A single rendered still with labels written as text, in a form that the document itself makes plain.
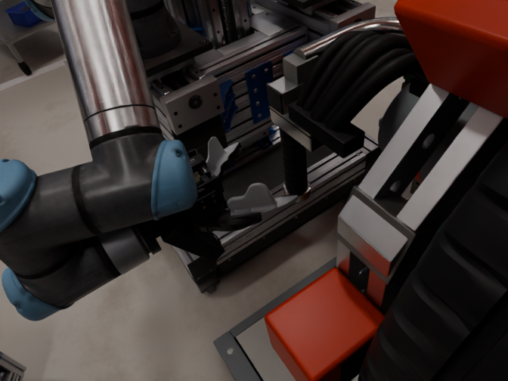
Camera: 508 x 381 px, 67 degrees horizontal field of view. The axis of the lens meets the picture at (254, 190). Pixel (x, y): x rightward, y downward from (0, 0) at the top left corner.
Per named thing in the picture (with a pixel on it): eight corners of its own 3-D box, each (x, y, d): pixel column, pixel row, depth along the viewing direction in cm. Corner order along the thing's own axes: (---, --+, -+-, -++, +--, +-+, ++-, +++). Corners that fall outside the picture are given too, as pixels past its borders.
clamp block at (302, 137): (311, 154, 48) (310, 119, 44) (270, 122, 54) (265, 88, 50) (342, 136, 49) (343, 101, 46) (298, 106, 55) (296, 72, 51)
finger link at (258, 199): (295, 188, 46) (221, 193, 48) (298, 219, 51) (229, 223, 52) (295, 170, 48) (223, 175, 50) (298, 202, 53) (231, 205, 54)
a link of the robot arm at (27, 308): (-2, 304, 39) (42, 338, 45) (100, 247, 43) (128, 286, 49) (-11, 253, 44) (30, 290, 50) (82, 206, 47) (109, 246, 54)
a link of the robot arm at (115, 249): (128, 285, 49) (109, 243, 54) (161, 265, 50) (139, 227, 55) (103, 251, 43) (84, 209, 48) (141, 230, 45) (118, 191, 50)
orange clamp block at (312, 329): (385, 351, 39) (314, 409, 36) (332, 295, 44) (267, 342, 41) (393, 321, 34) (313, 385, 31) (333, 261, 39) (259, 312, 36)
